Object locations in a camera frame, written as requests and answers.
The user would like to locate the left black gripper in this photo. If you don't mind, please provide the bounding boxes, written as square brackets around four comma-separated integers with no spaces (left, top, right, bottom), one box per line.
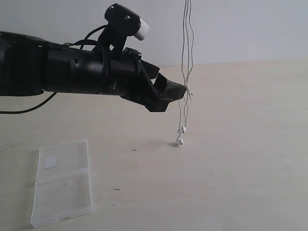
[107,48,187,113]

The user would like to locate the white wired earphones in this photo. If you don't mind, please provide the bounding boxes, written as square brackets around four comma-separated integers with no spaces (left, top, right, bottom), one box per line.
[174,0,195,147]

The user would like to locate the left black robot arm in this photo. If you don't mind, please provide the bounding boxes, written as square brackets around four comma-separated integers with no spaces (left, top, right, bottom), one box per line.
[0,32,187,112]

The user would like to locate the white sticker label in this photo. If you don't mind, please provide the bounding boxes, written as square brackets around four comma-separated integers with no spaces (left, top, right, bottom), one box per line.
[44,156,56,169]

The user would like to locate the clear plastic storage case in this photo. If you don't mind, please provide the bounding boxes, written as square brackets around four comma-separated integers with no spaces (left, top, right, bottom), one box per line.
[30,140,92,228]

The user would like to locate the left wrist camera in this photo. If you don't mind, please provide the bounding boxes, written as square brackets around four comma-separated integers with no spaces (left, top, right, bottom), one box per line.
[98,3,149,60]

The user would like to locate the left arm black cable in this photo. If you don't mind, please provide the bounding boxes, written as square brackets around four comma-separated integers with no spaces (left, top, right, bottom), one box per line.
[0,26,111,114]

